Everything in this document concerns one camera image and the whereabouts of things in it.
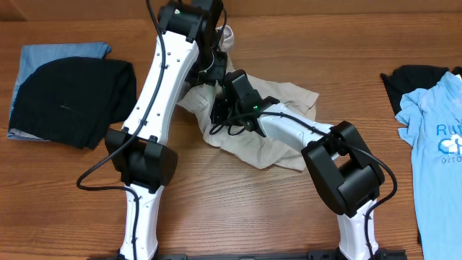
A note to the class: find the beige khaki shorts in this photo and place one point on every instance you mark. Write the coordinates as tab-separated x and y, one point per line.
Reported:
250	147

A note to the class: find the black garment under t-shirt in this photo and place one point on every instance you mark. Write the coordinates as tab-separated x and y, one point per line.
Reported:
408	78

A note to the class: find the black folded garment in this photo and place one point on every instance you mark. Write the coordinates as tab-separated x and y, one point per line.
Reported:
115	98

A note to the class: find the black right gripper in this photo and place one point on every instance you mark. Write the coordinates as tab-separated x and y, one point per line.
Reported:
219	109

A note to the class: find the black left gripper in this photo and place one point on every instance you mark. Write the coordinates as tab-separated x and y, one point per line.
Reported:
219	74

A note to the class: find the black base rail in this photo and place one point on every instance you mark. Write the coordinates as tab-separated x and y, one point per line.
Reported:
249	255

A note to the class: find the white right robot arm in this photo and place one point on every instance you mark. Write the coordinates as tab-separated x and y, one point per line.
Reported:
346	176

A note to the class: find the light blue printed t-shirt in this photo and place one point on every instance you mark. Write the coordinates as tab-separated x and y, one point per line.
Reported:
431	122

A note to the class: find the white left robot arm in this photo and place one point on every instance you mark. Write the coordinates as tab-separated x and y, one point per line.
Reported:
187	54

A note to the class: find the light blue folded denim garment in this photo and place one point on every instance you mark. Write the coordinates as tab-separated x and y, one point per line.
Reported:
47	54

